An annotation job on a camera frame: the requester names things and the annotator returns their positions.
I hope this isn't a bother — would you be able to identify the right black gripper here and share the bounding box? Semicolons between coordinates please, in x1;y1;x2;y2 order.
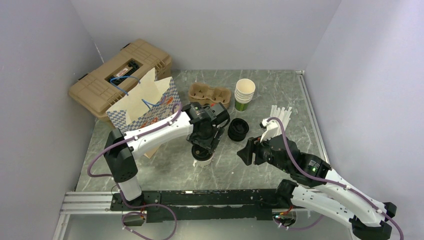
236;130;290;173

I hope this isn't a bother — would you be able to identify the black cup lid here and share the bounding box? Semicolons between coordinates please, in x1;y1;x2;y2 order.
191;145;213;162

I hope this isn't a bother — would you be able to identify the white paper coffee cup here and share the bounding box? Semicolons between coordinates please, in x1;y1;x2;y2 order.
193;156;213;167

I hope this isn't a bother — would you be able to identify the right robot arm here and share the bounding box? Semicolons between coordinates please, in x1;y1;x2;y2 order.
237;135;397;240

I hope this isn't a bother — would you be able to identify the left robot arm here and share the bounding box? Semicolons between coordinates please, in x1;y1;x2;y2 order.
103;102;230;210

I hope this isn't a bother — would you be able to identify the stack of black lids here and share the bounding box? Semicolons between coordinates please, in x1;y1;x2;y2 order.
227;118;249;142

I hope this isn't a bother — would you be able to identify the brown cardboard cup carrier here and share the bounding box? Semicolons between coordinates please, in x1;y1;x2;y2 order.
188;82;232;109

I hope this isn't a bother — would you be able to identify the stack of paper cups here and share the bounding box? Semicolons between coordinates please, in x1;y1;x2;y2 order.
234;78;256;112

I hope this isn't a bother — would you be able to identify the bundle of white straws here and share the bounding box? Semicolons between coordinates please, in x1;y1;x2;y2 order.
269;105;293;131

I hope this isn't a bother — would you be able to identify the blue checkered paper bag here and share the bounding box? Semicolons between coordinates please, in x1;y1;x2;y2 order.
105;67;186;159

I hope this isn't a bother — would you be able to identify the tan plastic toolbox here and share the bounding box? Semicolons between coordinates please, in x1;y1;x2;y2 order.
68;39;173;122

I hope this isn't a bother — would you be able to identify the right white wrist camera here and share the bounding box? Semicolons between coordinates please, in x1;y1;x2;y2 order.
259;117;283;143

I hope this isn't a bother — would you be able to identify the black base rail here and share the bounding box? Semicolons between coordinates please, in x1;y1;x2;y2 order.
110;179;297;223

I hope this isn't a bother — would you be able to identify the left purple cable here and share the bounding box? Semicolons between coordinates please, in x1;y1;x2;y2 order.
86;101;184;240

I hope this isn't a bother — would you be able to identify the purple cable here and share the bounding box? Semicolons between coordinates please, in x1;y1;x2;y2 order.
267;116;405;240
86;101;184;240

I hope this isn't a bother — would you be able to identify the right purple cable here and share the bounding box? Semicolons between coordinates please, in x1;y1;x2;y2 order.
267;116;405;240

